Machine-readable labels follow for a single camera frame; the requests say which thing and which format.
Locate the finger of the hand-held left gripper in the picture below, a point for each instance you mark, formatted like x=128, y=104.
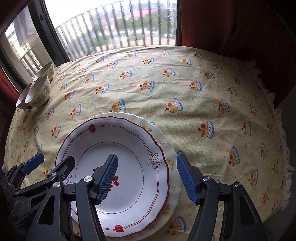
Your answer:
x=32, y=164
x=62, y=169

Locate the green-rimmed floral bowl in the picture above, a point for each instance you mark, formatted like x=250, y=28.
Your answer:
x=47, y=71
x=40, y=92
x=20, y=100

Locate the dark window frame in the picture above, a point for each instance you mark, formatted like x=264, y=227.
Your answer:
x=46, y=30

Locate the yellow printed tablecloth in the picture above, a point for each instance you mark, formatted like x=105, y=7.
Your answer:
x=185, y=92

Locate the large ruffled-rim floral plate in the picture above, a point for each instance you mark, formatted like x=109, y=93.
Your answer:
x=158, y=138

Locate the black window latch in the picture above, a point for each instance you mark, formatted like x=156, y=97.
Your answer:
x=42, y=16

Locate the wide red curtain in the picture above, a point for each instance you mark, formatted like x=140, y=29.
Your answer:
x=231, y=27

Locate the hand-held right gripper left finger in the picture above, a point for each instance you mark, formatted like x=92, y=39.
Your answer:
x=107, y=180

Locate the white scalloped line-rimmed plate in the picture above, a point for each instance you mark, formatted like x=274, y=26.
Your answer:
x=129, y=150

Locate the narrow red curtain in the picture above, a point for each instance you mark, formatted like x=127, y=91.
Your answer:
x=7, y=85

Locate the metal balcony railing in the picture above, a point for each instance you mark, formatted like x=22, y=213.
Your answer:
x=60, y=34

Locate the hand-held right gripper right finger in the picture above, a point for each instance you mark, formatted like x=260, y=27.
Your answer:
x=188, y=180

